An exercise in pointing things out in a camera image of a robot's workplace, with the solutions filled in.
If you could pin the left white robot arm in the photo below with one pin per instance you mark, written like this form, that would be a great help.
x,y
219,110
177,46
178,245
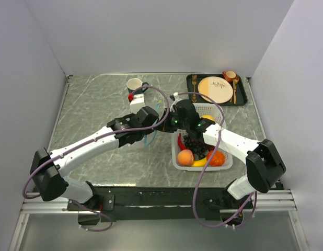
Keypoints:
x,y
50,170

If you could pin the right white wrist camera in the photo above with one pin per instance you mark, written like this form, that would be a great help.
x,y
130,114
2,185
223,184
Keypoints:
x,y
175,97

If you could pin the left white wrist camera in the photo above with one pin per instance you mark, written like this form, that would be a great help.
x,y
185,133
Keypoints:
x,y
136,101

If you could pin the gold fork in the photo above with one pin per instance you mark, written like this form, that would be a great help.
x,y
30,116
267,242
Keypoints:
x,y
194,83

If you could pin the peach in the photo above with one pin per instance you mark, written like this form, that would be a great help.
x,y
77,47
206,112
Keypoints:
x,y
185,158

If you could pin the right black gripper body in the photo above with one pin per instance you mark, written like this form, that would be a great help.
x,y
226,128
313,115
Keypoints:
x,y
174,123

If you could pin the white plastic basket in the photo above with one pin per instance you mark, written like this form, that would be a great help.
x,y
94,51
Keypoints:
x,y
202,109

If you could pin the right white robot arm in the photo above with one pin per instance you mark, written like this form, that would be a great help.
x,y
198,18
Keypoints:
x,y
264,166

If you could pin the red grape bunch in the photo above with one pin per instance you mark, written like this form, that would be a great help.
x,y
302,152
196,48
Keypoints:
x,y
203,147

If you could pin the yellow lemon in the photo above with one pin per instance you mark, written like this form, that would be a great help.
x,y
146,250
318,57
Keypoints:
x,y
208,117

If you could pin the small orange cup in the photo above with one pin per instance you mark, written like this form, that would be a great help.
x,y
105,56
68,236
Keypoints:
x,y
229,75

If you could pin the red chili pepper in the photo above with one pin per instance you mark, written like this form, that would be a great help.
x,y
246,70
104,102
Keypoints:
x,y
181,145

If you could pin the beige round plate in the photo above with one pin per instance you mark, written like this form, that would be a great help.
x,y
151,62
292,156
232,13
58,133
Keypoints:
x,y
216,88

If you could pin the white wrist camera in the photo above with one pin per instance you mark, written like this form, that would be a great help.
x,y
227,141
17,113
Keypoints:
x,y
136,101
175,97

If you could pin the green mug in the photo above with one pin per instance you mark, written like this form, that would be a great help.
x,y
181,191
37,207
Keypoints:
x,y
135,83

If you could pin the gold spoon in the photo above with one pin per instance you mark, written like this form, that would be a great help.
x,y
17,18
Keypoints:
x,y
235,82

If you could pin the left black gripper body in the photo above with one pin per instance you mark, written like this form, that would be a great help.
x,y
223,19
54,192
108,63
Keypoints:
x,y
142,134

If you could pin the black base beam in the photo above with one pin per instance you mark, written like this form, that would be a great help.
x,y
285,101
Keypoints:
x,y
112,204

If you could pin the banana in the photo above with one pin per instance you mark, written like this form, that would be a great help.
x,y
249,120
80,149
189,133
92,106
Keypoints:
x,y
199,163

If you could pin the black grape bunch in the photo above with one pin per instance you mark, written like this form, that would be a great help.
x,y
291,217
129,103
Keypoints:
x,y
191,145

